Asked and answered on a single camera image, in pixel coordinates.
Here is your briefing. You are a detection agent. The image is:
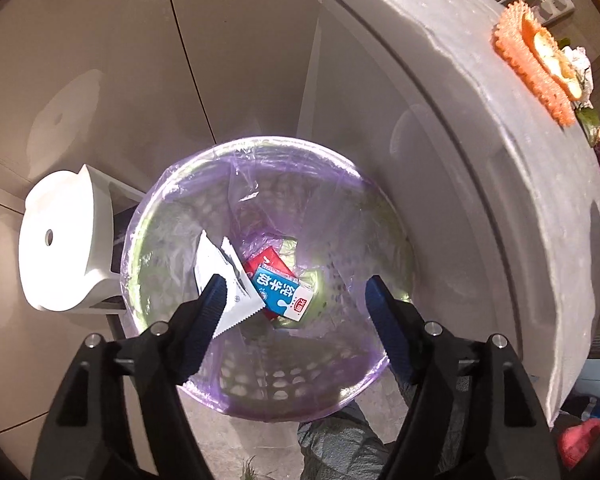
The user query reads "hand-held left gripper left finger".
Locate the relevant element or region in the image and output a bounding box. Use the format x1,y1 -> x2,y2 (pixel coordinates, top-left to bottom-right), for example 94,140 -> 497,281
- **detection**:
30,274 -> 231,480

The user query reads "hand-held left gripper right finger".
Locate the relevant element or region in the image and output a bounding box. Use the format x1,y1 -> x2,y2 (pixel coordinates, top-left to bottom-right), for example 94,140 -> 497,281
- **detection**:
364,274 -> 566,480

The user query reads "white serrated-edge wrapper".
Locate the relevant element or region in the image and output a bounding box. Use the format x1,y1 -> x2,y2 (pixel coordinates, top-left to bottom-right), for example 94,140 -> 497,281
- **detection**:
194,230 -> 267,337

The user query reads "round perforated trash bin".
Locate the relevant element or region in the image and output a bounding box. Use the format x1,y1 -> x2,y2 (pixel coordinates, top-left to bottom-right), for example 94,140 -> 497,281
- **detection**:
122,136 -> 416,417

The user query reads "purple plastic bin liner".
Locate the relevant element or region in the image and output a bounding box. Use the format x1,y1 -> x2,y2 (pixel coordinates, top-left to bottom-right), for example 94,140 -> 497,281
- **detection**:
122,136 -> 416,417

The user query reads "green vegetable leaf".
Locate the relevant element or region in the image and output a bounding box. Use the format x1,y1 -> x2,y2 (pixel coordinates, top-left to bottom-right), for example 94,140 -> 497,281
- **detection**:
575,107 -> 600,147

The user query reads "orange foam fruit net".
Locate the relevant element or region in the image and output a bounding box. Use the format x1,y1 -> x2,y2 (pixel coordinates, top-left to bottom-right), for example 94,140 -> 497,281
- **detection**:
493,0 -> 578,127

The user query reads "orange peel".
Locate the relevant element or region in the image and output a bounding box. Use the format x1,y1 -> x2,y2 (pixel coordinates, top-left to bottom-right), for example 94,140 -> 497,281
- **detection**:
522,12 -> 583,102

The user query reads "white paper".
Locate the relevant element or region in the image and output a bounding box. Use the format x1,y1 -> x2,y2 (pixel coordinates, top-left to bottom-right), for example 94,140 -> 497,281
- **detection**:
560,45 -> 595,108

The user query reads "blue and white milk carton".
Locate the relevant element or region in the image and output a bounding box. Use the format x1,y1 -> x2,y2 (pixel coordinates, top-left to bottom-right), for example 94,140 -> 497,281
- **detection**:
252,262 -> 315,322

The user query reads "red packet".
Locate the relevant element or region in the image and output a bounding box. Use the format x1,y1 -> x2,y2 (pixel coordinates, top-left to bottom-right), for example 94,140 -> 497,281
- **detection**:
243,246 -> 301,318

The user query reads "person's grey trouser leg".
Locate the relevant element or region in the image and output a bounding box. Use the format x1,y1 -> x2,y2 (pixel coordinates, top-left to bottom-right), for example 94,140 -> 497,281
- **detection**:
297,375 -> 431,480

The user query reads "white plastic stool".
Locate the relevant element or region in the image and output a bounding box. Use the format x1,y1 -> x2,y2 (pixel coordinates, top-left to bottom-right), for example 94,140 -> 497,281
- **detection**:
19,163 -> 148,313

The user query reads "white table cloth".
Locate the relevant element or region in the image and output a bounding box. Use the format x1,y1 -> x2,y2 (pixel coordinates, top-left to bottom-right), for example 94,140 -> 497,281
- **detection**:
320,0 -> 600,413

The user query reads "pink cloth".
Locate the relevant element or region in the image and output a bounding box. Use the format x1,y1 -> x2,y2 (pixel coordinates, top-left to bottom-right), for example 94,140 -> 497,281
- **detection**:
557,417 -> 600,471

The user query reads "white power strip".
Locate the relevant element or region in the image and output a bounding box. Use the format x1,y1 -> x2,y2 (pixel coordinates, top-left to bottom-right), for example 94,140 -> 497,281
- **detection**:
537,0 -> 576,22

